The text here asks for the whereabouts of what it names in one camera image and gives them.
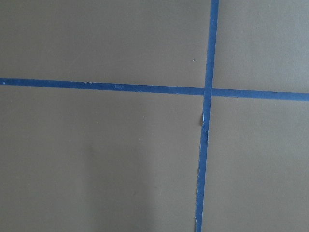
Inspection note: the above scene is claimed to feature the brown paper table cover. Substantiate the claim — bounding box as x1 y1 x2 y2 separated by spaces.
0 0 309 232

